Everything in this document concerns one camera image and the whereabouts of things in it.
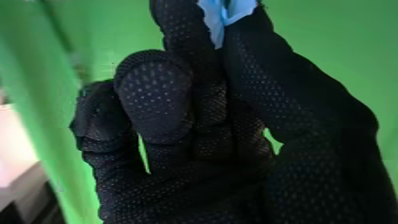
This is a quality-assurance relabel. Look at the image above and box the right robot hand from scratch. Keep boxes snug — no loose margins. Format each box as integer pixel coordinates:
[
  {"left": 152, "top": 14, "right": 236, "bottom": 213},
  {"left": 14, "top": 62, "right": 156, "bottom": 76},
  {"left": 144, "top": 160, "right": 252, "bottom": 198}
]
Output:
[{"left": 67, "top": 0, "right": 398, "bottom": 224}]

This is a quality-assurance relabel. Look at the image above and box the blue flower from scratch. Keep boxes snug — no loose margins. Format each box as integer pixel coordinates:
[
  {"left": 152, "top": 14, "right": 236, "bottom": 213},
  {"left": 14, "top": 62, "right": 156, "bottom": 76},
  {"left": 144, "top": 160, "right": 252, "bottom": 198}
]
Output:
[{"left": 195, "top": 0, "right": 263, "bottom": 50}]

